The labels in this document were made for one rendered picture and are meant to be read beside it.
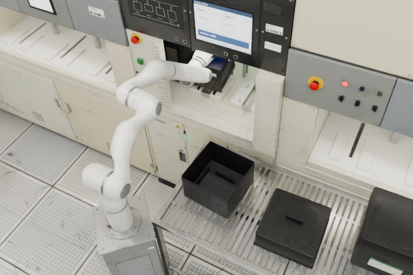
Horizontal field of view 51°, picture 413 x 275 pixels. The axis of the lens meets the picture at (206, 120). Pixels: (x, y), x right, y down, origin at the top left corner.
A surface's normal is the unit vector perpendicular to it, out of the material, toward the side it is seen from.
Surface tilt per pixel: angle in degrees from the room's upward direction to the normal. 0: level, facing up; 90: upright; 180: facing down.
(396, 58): 90
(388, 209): 0
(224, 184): 0
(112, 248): 0
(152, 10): 90
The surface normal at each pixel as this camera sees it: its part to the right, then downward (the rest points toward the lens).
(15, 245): -0.04, -0.67
